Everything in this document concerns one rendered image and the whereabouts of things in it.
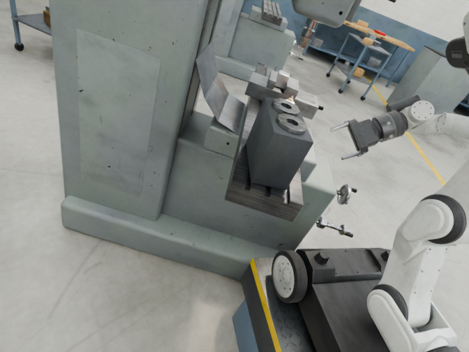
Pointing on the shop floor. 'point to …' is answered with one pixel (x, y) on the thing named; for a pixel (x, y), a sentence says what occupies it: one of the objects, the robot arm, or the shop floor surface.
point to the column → (125, 93)
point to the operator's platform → (268, 316)
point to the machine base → (165, 237)
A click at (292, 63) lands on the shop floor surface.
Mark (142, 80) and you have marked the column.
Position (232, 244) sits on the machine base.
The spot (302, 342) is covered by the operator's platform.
